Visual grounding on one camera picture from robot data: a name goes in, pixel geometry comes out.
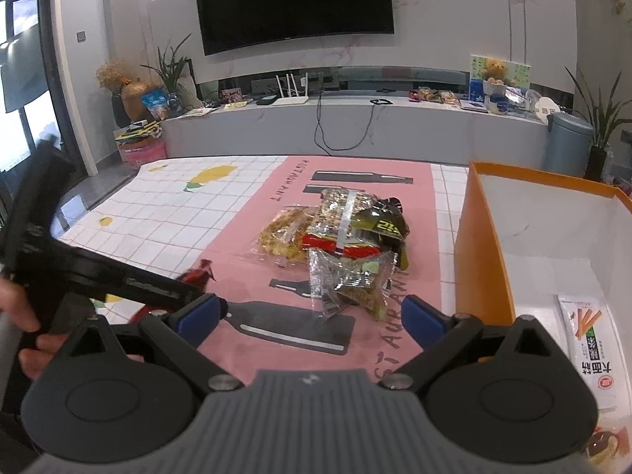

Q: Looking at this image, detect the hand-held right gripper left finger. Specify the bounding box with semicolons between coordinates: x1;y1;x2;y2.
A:
64;293;243;391

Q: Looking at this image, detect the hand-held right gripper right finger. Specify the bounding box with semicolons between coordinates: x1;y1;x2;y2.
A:
380;293;568;391

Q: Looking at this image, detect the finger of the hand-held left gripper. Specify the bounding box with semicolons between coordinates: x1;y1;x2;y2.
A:
59;244;211;314

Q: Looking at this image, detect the orange cardboard box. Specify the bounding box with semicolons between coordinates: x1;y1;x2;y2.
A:
453;160;632;474

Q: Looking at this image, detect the clear packet of white balls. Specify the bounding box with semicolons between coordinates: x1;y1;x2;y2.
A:
307;248;401;322

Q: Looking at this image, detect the dark green snack packet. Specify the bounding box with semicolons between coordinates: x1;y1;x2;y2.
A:
355;196;412;270

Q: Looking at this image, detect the red wrapper snack packet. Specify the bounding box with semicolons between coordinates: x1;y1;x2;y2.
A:
301;229;391;258

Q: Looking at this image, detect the white green stick snack packet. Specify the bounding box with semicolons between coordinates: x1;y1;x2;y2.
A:
557;293;618;410

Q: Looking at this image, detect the small bun packet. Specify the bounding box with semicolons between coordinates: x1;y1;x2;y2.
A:
580;425;632;474

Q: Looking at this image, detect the person's left hand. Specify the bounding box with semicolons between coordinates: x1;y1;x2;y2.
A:
0;275;72;382

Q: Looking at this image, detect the lemon print checked tablecloth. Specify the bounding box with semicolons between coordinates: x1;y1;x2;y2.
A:
49;155;475;406

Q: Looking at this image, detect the pink table mat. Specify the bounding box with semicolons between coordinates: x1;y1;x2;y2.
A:
197;155;462;391

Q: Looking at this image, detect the pink storage box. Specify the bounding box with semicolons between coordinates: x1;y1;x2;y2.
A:
118;138;167;171

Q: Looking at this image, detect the yellow black paper stack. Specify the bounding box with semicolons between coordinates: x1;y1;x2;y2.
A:
113;119;164;145

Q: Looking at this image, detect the golden gourd vase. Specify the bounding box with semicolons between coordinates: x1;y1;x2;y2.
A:
121;78;151;122

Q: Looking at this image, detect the dried flower bunch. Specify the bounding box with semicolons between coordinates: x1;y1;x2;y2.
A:
95;58;134;92

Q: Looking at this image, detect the blue packet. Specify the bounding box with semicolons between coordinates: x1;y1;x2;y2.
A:
141;86;171;119

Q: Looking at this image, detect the grey television console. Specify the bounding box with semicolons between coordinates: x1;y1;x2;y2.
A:
160;91;554;166

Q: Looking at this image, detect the long-leaf potted plant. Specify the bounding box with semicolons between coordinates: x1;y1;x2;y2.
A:
141;34;193;104

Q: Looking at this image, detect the snack pile on console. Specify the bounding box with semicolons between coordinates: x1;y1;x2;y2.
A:
407;86;460;107

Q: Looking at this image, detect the grey trash bin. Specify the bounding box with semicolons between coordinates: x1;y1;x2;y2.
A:
540;111;594;177

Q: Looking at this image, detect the white router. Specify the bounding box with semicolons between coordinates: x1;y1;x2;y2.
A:
274;73;311;106

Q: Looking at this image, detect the tall potted plant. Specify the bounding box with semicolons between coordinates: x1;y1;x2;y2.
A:
565;66;632;181

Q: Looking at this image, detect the white round item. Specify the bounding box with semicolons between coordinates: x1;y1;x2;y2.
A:
536;96;564;124

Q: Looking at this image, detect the teddy bear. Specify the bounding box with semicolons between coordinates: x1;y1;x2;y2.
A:
481;58;507;85

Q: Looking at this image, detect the green picture card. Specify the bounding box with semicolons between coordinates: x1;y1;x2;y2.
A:
469;54;531;90

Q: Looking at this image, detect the black television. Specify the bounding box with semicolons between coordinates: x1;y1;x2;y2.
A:
192;0;396;56

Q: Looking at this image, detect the black cable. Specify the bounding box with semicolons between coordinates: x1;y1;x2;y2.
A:
315;90;391;153

